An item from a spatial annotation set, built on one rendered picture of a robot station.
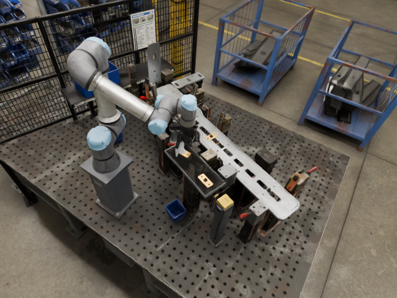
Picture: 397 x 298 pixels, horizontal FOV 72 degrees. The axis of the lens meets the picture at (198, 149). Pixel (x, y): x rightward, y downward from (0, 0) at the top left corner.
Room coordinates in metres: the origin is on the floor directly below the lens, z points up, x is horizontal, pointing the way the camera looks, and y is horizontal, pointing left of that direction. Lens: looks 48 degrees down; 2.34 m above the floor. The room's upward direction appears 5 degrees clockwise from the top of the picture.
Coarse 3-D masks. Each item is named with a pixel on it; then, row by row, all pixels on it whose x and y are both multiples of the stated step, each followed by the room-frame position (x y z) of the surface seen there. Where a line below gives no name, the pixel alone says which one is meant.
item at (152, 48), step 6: (156, 42) 1.88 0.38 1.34; (150, 48) 1.85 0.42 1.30; (156, 48) 1.88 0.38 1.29; (150, 54) 1.84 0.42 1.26; (156, 54) 1.88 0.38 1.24; (150, 60) 1.84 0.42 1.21; (156, 60) 1.88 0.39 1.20; (150, 66) 1.84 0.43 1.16; (156, 66) 1.87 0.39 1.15; (150, 72) 1.84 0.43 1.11; (156, 72) 1.87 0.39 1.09; (150, 78) 1.83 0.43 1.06; (156, 78) 1.87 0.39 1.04
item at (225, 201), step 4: (224, 196) 0.75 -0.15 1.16; (228, 196) 0.75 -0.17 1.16; (220, 200) 0.72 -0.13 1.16; (224, 200) 0.72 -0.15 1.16; (228, 200) 0.72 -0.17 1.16; (232, 200) 0.73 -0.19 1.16; (220, 204) 0.70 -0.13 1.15; (224, 204) 0.70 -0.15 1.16; (228, 204) 0.70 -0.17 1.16; (224, 208) 0.68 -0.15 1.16
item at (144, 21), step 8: (152, 8) 2.19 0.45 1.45; (136, 16) 2.09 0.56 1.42; (144, 16) 2.14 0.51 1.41; (152, 16) 2.19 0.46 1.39; (136, 24) 2.09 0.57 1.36; (144, 24) 2.13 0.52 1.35; (152, 24) 2.18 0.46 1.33; (136, 32) 2.08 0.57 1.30; (144, 32) 2.13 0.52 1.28; (152, 32) 2.18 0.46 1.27; (144, 40) 2.13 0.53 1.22; (152, 40) 2.18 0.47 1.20; (136, 48) 2.07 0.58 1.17; (144, 48) 2.12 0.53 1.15
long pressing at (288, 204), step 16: (176, 96) 1.71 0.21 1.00; (208, 128) 1.39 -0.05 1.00; (208, 144) 1.24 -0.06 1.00; (224, 144) 1.25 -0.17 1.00; (224, 160) 1.11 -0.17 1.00; (240, 160) 1.12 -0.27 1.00; (240, 176) 1.00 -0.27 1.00; (256, 176) 1.01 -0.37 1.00; (256, 192) 0.90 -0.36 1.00; (288, 192) 0.92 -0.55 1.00; (272, 208) 0.80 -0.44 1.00; (288, 208) 0.81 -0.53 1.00
